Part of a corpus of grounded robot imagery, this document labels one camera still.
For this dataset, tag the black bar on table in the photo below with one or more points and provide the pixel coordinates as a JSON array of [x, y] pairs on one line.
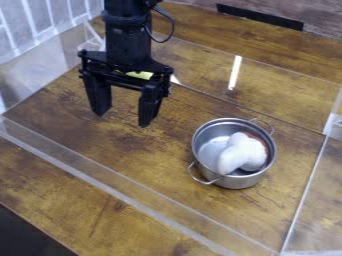
[[261, 17]]

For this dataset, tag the silver metal pot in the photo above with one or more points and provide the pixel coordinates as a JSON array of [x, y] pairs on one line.
[[209, 142]]

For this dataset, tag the clear acrylic enclosure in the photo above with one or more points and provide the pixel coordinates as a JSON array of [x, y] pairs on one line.
[[113, 189]]

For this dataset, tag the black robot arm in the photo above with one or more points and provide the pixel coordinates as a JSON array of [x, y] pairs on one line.
[[134, 11]]

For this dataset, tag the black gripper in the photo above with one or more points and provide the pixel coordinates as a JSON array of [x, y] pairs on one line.
[[128, 54]]

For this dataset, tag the yellow green toy vegetable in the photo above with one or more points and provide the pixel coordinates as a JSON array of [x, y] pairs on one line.
[[142, 75]]

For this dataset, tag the white red toy mushroom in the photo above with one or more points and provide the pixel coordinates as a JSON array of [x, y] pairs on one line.
[[245, 153]]

